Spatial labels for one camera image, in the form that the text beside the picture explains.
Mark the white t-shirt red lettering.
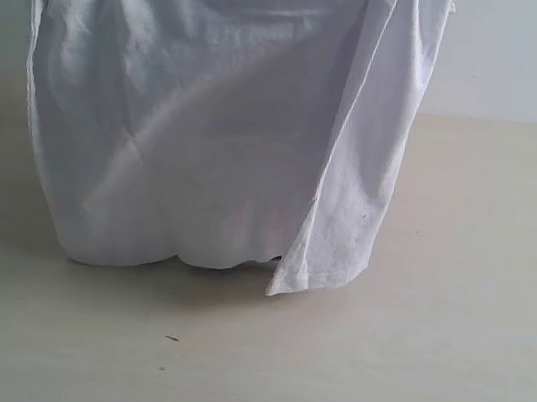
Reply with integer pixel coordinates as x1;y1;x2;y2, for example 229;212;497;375
25;0;455;295

